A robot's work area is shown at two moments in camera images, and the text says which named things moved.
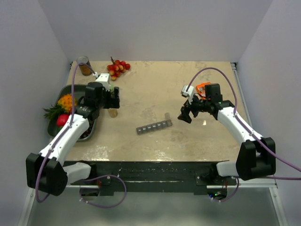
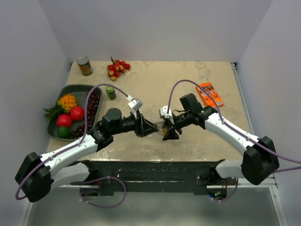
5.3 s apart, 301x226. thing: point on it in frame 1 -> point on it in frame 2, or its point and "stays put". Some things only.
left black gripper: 113,102 -> 142,127
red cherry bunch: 115,69 stays put
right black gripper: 186,110 -> 171,126
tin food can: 85,70 stays put
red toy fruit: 61,120 stays put
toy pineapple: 63,105 stays put
